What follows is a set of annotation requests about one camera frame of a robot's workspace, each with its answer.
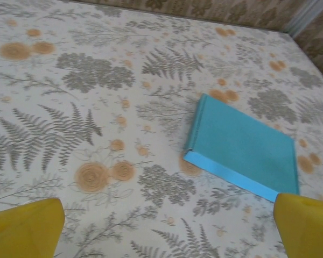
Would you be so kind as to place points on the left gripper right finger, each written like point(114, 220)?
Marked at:
point(309, 231)

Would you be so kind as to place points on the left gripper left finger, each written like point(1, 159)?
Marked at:
point(21, 233)

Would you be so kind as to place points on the blue and white paper box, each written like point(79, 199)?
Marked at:
point(239, 145)

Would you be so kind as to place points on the floral patterned table cover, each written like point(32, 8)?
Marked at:
point(97, 107)

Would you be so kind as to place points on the aluminium upright frame post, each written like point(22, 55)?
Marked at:
point(301, 16)

